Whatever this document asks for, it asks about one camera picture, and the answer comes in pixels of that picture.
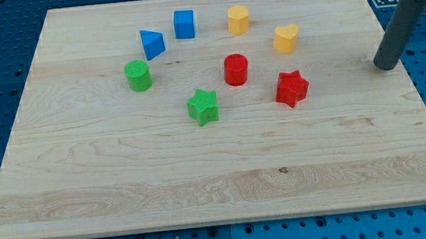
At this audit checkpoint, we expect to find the red star block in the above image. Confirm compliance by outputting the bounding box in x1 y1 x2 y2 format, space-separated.
275 70 309 109

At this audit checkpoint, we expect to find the green star block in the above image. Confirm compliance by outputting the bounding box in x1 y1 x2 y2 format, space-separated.
187 88 219 127

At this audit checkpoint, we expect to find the wooden board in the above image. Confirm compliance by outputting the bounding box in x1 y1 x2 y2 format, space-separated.
0 0 426 239

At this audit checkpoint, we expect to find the red cylinder block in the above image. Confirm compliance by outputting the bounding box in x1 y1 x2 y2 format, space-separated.
223 53 249 86

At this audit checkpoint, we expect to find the green cylinder block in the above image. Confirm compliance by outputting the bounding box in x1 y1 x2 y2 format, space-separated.
123 59 152 92

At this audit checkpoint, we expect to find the blue triangle block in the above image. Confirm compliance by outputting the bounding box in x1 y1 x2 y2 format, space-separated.
140 30 165 61

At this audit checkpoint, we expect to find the blue cube block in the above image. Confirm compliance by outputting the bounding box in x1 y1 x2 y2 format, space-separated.
173 10 196 40

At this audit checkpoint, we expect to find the yellow heart block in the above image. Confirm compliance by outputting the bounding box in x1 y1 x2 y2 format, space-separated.
273 23 300 54

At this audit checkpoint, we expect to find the yellow pentagon block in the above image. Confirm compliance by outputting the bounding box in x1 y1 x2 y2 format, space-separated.
227 5 250 35

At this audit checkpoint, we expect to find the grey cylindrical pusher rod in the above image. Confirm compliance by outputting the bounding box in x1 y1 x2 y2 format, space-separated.
373 0 426 71

